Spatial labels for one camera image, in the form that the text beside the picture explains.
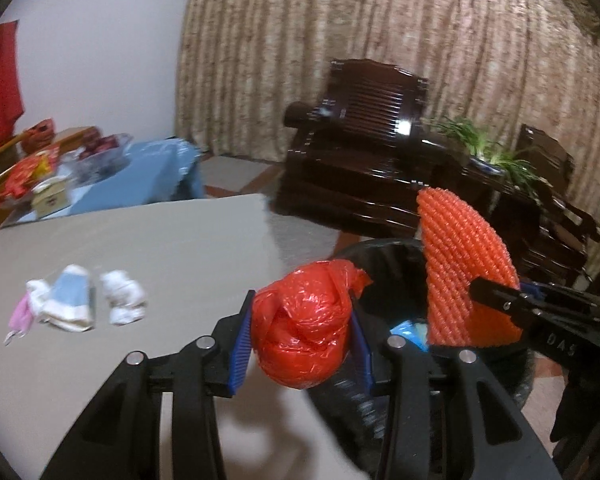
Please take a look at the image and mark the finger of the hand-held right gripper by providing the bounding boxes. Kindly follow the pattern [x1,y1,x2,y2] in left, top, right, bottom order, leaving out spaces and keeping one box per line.
[519,281,600,311]
[467,277,536,331]

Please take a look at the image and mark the light blue packet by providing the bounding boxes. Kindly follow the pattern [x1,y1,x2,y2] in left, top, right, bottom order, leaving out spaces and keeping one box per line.
[45,264,97,333]

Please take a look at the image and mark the blue scalloped tablecloth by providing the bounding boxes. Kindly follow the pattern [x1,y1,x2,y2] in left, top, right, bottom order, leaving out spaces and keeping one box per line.
[0,139,206,228]

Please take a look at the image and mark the cream tissue box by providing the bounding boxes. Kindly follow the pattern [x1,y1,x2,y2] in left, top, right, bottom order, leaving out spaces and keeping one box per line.
[31,178,71,218]

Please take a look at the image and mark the red plastic bag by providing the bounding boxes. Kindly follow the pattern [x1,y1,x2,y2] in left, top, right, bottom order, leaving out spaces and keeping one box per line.
[250,259,373,391]

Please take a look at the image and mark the dark wooden slatted armchair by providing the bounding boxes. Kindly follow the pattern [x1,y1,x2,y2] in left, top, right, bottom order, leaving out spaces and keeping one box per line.
[272,58,431,238]

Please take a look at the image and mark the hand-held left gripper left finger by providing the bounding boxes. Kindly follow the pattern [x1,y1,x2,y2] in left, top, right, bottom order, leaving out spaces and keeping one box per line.
[40,289,257,480]

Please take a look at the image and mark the blue plastic bag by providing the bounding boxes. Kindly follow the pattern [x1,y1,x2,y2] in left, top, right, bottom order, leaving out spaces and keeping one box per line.
[390,319,430,353]

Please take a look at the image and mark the grey table cover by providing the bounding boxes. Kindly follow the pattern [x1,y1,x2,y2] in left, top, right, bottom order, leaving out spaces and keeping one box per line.
[0,192,376,480]

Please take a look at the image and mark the orange foam fruit net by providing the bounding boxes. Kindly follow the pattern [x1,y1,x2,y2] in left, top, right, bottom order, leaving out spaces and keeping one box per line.
[416,186,522,348]

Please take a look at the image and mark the crumpled white tissue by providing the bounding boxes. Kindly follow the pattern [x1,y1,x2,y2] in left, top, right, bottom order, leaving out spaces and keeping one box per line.
[99,270,147,326]

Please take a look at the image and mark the glass fruit bowl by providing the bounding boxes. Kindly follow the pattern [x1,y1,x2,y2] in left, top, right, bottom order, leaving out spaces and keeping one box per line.
[60,132,133,181]

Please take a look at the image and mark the red gift bag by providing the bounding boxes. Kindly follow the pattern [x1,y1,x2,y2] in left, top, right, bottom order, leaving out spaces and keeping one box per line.
[20,117,56,153]

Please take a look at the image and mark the pink wrapper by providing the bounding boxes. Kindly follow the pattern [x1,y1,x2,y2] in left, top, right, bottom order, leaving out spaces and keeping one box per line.
[4,294,35,346]

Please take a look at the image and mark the beige patterned curtain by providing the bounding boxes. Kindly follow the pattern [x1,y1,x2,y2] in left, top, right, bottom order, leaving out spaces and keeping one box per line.
[174,0,600,201]

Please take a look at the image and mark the dark wooden side table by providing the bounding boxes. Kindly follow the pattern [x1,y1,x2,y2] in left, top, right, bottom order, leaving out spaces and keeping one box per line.
[420,145,556,261]

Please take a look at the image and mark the potted green plant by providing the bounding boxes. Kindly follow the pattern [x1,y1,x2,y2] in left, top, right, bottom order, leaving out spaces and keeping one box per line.
[430,116,546,196]

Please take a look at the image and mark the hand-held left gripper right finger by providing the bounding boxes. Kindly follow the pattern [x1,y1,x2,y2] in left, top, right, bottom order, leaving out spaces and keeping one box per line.
[349,307,556,480]

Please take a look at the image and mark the black-lined trash bin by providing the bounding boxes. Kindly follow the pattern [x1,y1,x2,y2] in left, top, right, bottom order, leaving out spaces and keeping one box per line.
[305,237,536,480]

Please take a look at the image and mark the red snack packet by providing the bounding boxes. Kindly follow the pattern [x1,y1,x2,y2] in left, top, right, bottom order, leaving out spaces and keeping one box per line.
[0,152,46,208]

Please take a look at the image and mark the small white tissue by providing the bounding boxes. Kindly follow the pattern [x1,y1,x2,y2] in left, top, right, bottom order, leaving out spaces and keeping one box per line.
[26,280,53,323]

